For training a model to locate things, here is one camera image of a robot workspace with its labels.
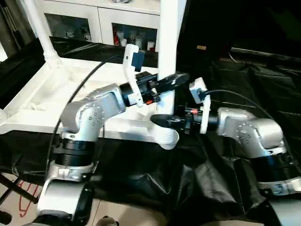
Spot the thin red wire loop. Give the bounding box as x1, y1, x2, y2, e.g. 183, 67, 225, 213
18, 180, 40, 218

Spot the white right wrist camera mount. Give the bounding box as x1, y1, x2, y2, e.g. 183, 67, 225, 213
189, 77, 211, 134

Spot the red white box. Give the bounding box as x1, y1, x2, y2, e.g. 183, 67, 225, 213
112, 25, 119, 46

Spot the white display cabinet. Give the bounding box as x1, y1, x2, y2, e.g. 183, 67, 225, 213
30, 0, 163, 51

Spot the long black bar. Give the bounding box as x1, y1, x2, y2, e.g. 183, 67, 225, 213
231, 47, 301, 59

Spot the black metal table frame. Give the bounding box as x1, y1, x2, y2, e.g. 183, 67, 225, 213
0, 164, 40, 224

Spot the black shiny mat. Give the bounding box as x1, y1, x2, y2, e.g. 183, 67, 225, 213
0, 35, 301, 226

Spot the black left wrist camera cable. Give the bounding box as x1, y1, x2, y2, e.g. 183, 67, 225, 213
46, 54, 125, 176

